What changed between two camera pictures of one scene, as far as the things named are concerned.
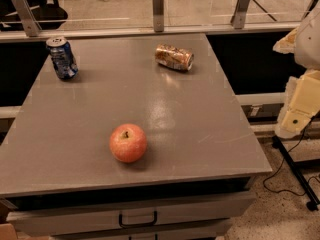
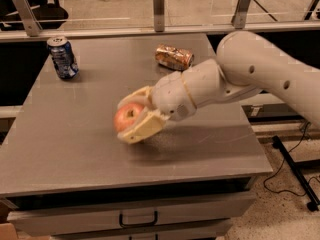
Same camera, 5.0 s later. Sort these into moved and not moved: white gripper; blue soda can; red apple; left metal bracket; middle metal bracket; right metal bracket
Moved: white gripper; red apple
Not moved: right metal bracket; middle metal bracket; left metal bracket; blue soda can
